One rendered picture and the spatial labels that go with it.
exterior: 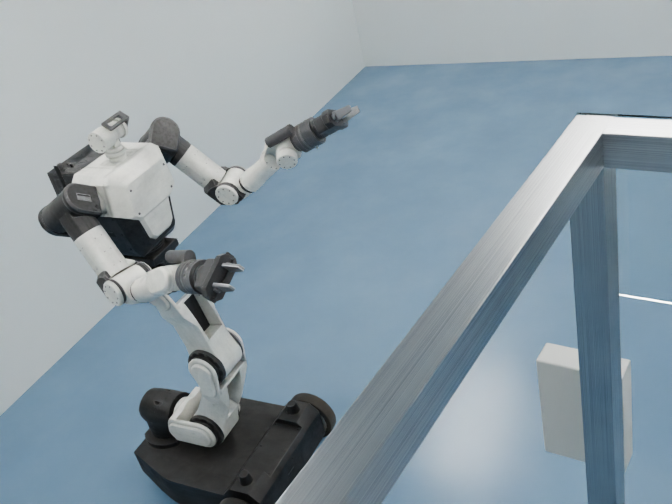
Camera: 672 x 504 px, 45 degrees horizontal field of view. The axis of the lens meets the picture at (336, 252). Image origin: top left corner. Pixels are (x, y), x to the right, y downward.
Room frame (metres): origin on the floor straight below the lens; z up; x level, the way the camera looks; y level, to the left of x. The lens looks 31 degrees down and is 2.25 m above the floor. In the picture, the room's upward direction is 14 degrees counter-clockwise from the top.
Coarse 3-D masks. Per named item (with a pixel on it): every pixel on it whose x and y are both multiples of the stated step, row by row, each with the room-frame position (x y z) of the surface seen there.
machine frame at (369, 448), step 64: (576, 128) 1.10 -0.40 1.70; (640, 128) 1.05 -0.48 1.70; (576, 192) 0.97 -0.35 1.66; (512, 256) 0.81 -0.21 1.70; (576, 256) 1.10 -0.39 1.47; (448, 320) 0.71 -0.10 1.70; (576, 320) 1.10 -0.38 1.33; (384, 384) 0.64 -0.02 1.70; (448, 384) 0.65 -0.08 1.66; (320, 448) 0.57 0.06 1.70; (384, 448) 0.55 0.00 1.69
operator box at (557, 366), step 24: (552, 360) 1.20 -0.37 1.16; (576, 360) 1.19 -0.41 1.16; (624, 360) 1.16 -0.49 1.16; (552, 384) 1.20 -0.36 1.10; (576, 384) 1.17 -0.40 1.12; (624, 384) 1.12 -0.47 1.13; (552, 408) 1.20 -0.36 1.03; (576, 408) 1.17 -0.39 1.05; (624, 408) 1.12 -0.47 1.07; (552, 432) 1.20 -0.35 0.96; (576, 432) 1.17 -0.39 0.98; (624, 432) 1.11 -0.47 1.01; (576, 456) 1.17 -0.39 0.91; (624, 456) 1.11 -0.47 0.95
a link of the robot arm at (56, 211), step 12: (48, 204) 2.13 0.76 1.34; (60, 204) 2.07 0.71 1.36; (48, 216) 2.09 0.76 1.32; (60, 216) 2.07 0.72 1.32; (72, 216) 2.06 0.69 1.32; (84, 216) 2.06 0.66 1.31; (60, 228) 2.09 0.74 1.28; (72, 228) 2.05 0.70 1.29; (84, 228) 2.04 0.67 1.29; (72, 240) 2.06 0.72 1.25
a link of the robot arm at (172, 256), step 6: (168, 252) 1.84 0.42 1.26; (174, 252) 1.82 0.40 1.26; (180, 252) 1.80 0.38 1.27; (186, 252) 1.79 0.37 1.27; (192, 252) 1.79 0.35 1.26; (168, 258) 1.83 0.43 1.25; (174, 258) 1.81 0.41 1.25; (180, 258) 1.79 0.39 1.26; (186, 258) 1.78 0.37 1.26; (192, 258) 1.79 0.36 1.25; (180, 264) 1.76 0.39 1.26; (174, 270) 1.77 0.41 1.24; (180, 270) 1.74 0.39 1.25; (174, 276) 1.77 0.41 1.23; (174, 282) 1.76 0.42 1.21; (180, 282) 1.72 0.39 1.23; (174, 288) 1.75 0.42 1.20; (180, 288) 1.73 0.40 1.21
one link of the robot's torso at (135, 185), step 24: (144, 144) 2.35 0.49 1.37; (72, 168) 2.30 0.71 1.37; (96, 168) 2.25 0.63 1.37; (120, 168) 2.21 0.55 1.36; (144, 168) 2.24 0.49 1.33; (168, 168) 2.33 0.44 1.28; (120, 192) 2.16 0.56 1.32; (144, 192) 2.21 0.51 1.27; (168, 192) 2.29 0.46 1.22; (120, 216) 2.14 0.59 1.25; (144, 216) 2.18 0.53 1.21; (168, 216) 2.27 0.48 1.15; (120, 240) 2.20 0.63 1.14; (144, 240) 2.19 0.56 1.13
